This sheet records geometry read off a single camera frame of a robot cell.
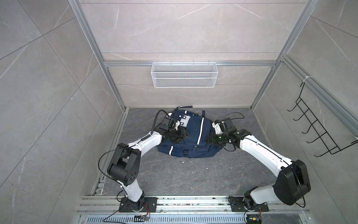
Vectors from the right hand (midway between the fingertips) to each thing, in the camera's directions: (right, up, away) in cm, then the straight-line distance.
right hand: (209, 140), depth 84 cm
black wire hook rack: (+51, +4, -19) cm, 54 cm away
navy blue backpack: (-8, -4, 0) cm, 9 cm away
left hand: (-12, +3, +3) cm, 12 cm away
